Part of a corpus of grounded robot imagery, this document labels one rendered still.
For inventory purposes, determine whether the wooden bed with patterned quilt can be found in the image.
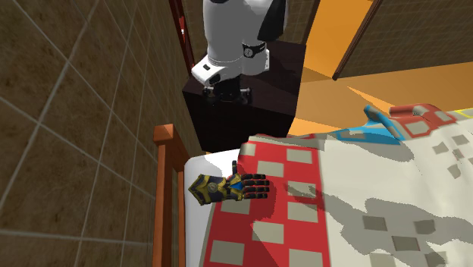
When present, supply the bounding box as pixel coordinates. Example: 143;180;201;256
152;103;473;267

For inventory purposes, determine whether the dark robot stand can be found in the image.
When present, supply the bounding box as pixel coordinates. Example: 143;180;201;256
182;39;307;154

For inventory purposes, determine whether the dark red wooden door frame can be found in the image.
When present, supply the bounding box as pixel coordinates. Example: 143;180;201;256
168;0;196;78

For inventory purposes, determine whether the blue and gold gauntlet glove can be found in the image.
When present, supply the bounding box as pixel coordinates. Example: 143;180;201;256
187;160;271;206

